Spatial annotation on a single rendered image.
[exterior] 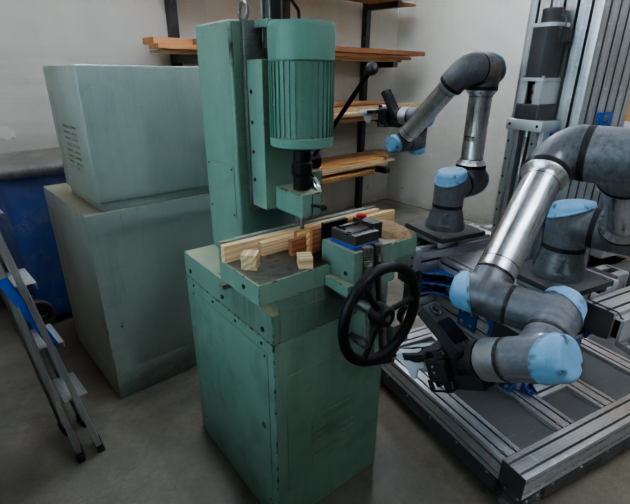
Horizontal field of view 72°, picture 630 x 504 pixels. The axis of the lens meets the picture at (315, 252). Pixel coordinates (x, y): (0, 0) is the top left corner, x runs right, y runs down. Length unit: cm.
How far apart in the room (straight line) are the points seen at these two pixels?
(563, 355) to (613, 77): 114
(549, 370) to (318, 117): 79
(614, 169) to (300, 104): 70
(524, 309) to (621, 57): 108
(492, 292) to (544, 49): 94
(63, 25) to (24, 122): 63
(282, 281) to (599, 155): 74
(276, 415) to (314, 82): 91
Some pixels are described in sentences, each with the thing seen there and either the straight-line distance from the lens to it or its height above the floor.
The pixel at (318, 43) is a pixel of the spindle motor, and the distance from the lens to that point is 117.
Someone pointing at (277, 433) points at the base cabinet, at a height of 41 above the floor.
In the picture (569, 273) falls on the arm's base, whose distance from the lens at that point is 148.
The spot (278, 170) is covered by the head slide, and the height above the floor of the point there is 112.
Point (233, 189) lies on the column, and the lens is 141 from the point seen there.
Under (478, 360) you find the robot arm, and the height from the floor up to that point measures 94.
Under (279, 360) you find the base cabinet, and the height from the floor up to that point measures 66.
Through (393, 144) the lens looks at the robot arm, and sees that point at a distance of 187.
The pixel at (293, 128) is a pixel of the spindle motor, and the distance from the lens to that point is 118.
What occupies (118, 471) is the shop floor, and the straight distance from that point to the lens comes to 197.
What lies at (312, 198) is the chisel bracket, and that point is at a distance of 125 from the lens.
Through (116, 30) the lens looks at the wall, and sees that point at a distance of 343.
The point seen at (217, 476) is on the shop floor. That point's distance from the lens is 185.
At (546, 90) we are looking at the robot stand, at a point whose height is 134.
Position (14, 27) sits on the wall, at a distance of 328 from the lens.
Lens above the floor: 138
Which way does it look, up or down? 22 degrees down
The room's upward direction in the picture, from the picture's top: straight up
